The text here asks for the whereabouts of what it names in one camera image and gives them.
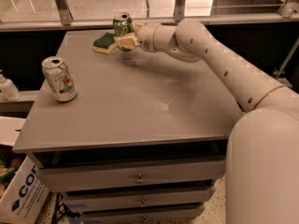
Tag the white cardboard box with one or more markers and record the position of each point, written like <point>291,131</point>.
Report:
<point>22,193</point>

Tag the grey drawer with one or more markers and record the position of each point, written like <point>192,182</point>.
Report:
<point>130,174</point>
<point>144,215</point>
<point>139,198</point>

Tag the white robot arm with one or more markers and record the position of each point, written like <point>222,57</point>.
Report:
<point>262,158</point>

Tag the metal railing frame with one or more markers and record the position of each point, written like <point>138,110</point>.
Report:
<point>32,15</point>

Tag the green soda can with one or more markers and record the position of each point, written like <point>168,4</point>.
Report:
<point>123,25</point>

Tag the grey drawer cabinet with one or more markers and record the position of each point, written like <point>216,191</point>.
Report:
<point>131,107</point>

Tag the top grey drawer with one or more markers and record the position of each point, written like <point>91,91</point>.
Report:
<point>130,174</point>

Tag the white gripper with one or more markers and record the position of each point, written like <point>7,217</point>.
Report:
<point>146,36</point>

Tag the bottom grey drawer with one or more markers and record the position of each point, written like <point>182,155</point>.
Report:
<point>144,215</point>

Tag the white plastic bottle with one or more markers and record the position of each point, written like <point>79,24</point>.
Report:
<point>8,88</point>

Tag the white 7up soda can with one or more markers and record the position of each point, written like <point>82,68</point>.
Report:
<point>56,72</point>

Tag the middle grey drawer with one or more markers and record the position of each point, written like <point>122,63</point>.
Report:
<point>139,198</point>

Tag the green and yellow sponge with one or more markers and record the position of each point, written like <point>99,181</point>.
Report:
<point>105,44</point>

